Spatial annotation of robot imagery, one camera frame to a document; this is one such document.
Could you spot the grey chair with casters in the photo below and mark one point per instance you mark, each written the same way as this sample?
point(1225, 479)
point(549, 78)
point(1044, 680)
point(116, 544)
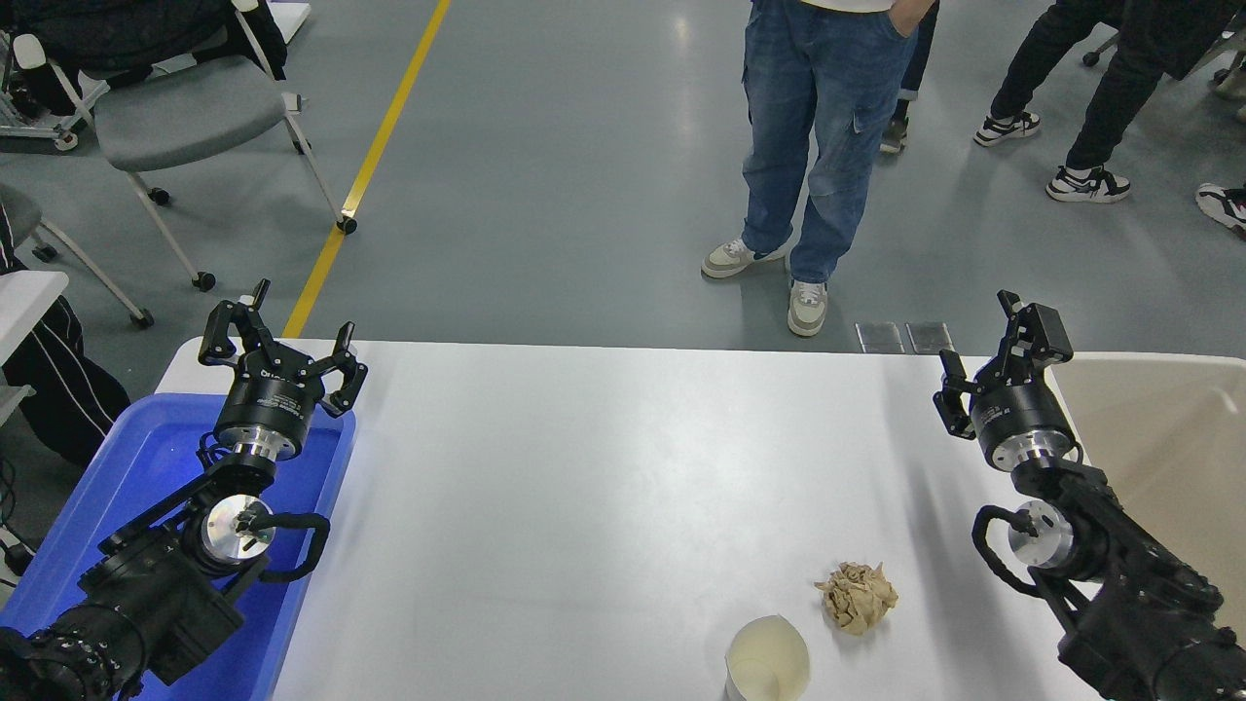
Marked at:
point(185, 112)
point(15, 214)

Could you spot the person seated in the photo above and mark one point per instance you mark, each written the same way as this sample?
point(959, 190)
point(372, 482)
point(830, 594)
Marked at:
point(68, 389)

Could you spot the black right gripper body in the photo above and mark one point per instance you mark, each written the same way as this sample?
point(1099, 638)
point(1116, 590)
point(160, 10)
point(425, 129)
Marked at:
point(1022, 414)

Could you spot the person walking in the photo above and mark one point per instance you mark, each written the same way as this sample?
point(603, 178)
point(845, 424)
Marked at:
point(1119, 88)

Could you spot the crumpled tan paper ball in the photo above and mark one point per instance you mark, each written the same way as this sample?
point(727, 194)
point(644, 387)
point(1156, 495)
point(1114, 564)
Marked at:
point(859, 599)

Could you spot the blue plastic tray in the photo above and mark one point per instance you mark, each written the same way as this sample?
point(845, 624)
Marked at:
point(146, 458)

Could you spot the person standing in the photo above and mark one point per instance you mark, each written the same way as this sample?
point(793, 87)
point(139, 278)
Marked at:
point(808, 127)

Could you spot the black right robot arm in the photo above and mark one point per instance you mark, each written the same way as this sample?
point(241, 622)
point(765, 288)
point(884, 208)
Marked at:
point(1149, 594)

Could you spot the black jacket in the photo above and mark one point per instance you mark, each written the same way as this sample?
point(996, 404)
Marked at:
point(117, 29)

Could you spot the small white table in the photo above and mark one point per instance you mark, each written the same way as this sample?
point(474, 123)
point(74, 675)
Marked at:
point(24, 302)

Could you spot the white paper cup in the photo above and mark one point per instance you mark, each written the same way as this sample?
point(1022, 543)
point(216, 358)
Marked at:
point(769, 662)

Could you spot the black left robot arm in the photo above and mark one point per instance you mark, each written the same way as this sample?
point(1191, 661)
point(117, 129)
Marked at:
point(146, 604)

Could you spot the large pale dustbin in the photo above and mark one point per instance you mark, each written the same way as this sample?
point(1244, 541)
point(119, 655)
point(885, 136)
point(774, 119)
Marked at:
point(1168, 438)

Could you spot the metal floor plate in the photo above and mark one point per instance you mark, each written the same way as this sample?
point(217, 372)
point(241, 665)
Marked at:
point(930, 337)
point(879, 337)

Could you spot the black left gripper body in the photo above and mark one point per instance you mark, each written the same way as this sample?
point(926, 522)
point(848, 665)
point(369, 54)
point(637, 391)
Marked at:
point(268, 399)

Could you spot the person's forearm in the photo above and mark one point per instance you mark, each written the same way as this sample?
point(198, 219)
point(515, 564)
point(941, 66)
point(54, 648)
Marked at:
point(913, 15)

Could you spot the person's shoe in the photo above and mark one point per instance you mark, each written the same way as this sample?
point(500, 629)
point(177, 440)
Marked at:
point(1225, 206)

